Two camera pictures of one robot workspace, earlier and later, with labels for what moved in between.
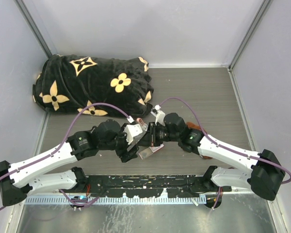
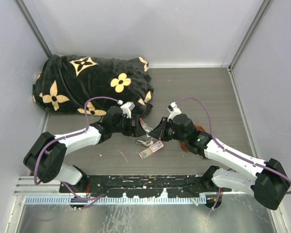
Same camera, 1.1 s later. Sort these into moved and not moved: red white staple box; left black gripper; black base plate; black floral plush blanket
Moved: left black gripper
Not moved: black floral plush blanket; red white staple box; black base plate
